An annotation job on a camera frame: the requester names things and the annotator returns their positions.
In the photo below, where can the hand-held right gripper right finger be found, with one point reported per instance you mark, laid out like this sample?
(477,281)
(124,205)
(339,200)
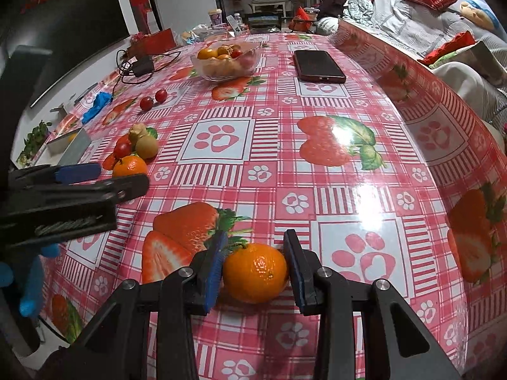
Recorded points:
(303,297)

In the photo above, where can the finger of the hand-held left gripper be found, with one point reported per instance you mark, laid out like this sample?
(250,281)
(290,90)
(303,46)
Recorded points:
(77,174)
(126,188)

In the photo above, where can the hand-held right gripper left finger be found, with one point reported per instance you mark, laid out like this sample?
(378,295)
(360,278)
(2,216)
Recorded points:
(216,273)

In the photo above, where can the white shallow cardboard tray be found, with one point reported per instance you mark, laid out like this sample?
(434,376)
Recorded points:
(77,148)

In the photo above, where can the brown husked physalis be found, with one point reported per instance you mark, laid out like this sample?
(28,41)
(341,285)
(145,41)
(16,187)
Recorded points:
(136,132)

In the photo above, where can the person's left hand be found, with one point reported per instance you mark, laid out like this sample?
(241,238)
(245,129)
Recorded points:
(33,281)

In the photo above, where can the red cherry tomato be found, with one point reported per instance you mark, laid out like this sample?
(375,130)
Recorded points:
(122,148)
(161,95)
(146,103)

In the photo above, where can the brown kiwi fruit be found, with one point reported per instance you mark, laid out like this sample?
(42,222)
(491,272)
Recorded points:
(147,146)

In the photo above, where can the green potted plants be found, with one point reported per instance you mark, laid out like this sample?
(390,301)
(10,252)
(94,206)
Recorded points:
(35,138)

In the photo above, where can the white open cardboard box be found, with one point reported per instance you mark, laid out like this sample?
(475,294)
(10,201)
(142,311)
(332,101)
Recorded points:
(62,109)

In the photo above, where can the crumpled blue glove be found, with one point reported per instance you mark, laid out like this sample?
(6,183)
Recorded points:
(97,105)

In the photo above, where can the stack of red gift boxes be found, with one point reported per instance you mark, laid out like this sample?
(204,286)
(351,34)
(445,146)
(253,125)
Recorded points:
(154,41)

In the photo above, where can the small mandarin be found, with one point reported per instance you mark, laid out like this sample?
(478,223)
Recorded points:
(207,53)

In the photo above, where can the clear glass bowl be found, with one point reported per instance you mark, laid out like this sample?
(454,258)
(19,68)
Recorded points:
(237,72)

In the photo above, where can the clear plastic bag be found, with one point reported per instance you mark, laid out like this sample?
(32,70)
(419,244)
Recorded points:
(198,33)

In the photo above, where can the printed lidded paper cup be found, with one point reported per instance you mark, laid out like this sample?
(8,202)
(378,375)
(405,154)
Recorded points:
(216,18)

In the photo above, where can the black framed panel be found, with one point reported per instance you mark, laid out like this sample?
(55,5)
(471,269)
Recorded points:
(263,20)

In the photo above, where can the black smartphone with red case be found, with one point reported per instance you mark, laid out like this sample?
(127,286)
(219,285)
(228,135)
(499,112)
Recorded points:
(319,66)

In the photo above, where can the white side table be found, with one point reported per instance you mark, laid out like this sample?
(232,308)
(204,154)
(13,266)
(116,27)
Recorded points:
(269,4)

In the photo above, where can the red gift bag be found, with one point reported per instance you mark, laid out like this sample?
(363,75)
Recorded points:
(301,19)

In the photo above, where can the pile of clothes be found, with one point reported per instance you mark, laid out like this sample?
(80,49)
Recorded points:
(356,8)

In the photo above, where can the red fringed cushion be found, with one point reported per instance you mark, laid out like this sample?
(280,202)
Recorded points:
(451,45)

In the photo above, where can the light grey sofa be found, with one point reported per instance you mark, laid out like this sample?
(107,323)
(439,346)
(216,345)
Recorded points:
(412,23)

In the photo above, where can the plush toy with blue hat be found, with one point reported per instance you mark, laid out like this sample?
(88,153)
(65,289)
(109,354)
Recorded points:
(481,12)

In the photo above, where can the wall television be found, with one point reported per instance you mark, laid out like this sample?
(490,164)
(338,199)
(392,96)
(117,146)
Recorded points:
(79,27)

